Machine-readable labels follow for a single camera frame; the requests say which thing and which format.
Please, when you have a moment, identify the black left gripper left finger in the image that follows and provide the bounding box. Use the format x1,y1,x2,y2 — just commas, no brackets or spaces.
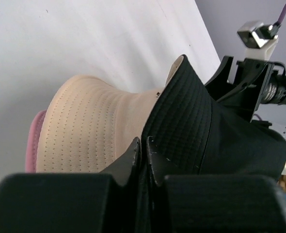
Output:
0,138,141,233

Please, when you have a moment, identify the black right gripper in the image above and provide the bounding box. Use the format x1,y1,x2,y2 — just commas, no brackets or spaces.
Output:
205,56,286,121

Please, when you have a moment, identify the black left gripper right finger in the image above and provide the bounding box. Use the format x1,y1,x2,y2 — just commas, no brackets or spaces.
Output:
146,137,286,233

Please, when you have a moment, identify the black bucket hat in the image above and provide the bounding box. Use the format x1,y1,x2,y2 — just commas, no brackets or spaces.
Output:
141,55,286,180

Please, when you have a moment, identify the cream bucket hat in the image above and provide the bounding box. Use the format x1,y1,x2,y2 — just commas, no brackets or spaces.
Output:
35,55,185,173

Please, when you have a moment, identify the pink bucket hat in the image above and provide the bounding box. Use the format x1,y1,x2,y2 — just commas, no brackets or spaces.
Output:
25,110,46,173

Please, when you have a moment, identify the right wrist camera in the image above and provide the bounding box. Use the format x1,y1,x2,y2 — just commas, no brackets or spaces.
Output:
237,20,281,61

